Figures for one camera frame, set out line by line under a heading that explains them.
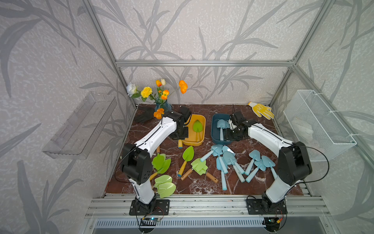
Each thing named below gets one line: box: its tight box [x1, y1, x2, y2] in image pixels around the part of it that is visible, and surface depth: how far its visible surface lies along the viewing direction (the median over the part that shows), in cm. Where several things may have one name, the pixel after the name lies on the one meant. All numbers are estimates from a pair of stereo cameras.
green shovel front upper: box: [154, 174, 173, 190], surface depth 84 cm
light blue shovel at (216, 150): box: [200, 144, 224, 163], surface depth 95 cm
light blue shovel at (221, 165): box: [216, 155, 229, 175], surface depth 89 cm
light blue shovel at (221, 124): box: [216, 118, 227, 141], surface depth 107 cm
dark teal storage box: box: [210, 113, 234, 146], surface depth 103 cm
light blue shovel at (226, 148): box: [222, 145, 246, 183], surface depth 88 cm
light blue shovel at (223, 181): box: [221, 169, 228, 191], surface depth 82 cm
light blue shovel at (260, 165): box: [245, 158, 267, 183], surface depth 86 cm
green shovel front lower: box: [154, 176, 173, 191], surface depth 84 cm
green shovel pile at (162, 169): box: [149, 158, 172, 181], surface depth 88 cm
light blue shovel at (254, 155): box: [244, 149, 261, 176], surface depth 91 cm
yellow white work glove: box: [247, 101, 275, 121], surface depth 120 cm
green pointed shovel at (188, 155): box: [177, 145, 195, 178], surface depth 93 cm
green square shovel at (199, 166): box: [180, 157, 208, 181], surface depth 88 cm
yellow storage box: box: [182, 114, 206, 147], surface depth 106 cm
